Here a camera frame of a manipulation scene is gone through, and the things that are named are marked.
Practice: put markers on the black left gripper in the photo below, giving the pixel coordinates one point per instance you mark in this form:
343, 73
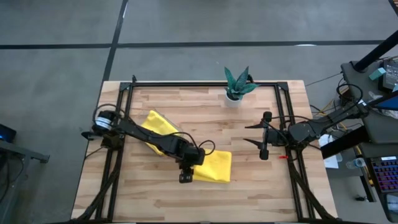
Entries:
191, 158

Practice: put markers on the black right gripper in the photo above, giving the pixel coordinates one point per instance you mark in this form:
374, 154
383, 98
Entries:
273, 137

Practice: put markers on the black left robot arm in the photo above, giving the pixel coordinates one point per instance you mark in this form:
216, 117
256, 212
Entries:
149, 137

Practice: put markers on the red tag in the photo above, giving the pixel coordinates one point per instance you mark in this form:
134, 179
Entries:
283, 157

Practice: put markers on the white plant pot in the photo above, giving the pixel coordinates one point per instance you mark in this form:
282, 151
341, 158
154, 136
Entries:
231, 102

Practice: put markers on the green succulent plant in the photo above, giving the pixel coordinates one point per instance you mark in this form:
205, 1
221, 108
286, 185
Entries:
237, 84

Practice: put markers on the white paper sheet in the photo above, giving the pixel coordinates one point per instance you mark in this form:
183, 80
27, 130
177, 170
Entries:
329, 155

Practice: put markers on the clear water bottle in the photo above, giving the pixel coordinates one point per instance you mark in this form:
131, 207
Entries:
357, 162

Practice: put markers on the black equipment cart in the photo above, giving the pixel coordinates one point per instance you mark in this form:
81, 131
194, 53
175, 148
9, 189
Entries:
373, 124

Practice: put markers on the tablet with blue screen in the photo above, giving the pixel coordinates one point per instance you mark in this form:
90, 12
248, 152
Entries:
387, 104

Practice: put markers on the keyboard with blue keys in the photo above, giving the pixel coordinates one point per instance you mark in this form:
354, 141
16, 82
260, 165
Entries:
385, 174

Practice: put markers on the teal box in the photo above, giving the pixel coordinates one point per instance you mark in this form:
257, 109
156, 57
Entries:
377, 74

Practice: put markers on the black electronics box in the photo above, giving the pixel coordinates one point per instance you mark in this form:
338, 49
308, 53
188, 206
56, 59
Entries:
391, 76

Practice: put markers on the grey metal stand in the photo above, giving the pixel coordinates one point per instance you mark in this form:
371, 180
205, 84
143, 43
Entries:
28, 153

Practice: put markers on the black device with blue light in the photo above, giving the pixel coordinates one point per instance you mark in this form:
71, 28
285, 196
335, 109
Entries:
6, 133

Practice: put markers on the black aluminium table frame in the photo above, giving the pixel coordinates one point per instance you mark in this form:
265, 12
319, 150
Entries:
202, 84

